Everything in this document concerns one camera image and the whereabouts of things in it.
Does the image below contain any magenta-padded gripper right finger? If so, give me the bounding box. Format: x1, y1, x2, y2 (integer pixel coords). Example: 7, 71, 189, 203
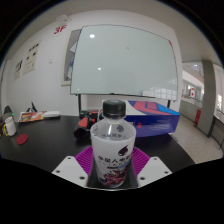
128, 145, 173, 189

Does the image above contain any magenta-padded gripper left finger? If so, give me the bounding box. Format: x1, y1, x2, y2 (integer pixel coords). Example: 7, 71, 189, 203
51, 145, 98, 188

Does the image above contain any white-labelled drink bottle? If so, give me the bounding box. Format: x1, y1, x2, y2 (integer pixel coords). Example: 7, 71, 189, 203
89, 99, 138, 189

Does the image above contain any black and red tool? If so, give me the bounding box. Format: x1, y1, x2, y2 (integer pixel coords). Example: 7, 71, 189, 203
73, 110, 101, 139

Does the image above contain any blue cardboard box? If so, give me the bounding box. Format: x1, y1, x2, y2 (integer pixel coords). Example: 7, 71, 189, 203
124, 100, 181, 138

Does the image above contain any small white box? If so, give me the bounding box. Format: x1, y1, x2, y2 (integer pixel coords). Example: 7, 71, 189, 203
43, 110, 62, 119

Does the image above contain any flat round red coaster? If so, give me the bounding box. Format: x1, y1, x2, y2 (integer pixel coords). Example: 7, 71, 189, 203
16, 133, 29, 146

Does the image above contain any flat colourful printed box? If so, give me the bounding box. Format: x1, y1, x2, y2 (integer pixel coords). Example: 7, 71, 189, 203
18, 110, 46, 123

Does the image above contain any small black flag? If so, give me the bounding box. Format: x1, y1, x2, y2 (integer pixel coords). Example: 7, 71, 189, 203
26, 101, 38, 113

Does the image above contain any grey pinboard with papers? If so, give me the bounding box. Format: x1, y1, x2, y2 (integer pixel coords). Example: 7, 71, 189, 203
60, 28, 83, 87

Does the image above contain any large whiteboard on stand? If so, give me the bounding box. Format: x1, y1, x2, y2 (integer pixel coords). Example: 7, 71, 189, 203
69, 24, 179, 116

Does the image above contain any small white wall poster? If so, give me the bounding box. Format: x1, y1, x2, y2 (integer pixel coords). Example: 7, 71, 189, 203
13, 59, 24, 81

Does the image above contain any large white wall poster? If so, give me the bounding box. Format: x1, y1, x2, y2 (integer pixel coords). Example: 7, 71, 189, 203
22, 40, 43, 76

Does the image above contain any red wall floor sign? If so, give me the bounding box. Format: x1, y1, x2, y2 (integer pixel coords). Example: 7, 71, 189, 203
53, 24, 68, 35

